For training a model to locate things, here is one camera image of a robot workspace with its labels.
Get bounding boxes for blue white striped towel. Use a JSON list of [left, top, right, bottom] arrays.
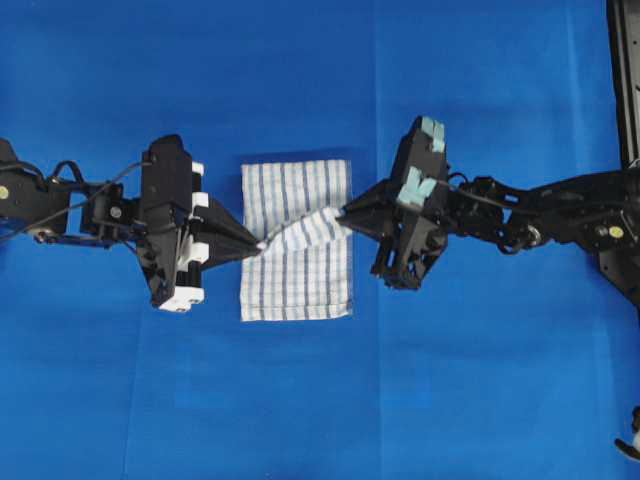
[[240, 159, 353, 322]]

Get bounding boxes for black camera cable right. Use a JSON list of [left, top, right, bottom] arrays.
[[434, 172, 516, 206]]

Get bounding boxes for blue table cloth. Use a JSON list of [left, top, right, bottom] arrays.
[[1, 1, 639, 479]]

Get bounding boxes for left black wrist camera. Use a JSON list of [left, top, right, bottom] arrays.
[[136, 134, 193, 308]]

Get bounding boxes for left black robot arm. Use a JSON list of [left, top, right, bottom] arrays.
[[1, 135, 261, 313]]

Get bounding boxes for black metal frame rail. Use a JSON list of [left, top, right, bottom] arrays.
[[606, 0, 639, 168]]

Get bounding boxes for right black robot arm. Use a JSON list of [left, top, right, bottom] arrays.
[[337, 167, 639, 305]]

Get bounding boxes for black camera cable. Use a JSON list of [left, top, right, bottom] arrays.
[[434, 172, 516, 206], [0, 159, 154, 241]]

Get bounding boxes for black camera cable left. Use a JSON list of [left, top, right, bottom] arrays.
[[0, 159, 154, 241]]

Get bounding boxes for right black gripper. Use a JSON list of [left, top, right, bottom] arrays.
[[342, 179, 448, 290]]

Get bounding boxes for right wrist camera with tape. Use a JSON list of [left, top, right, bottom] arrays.
[[387, 115, 451, 241]]

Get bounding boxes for black white clip object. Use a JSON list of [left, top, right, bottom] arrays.
[[614, 406, 640, 462]]

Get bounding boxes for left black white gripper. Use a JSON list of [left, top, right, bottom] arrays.
[[160, 162, 260, 313]]

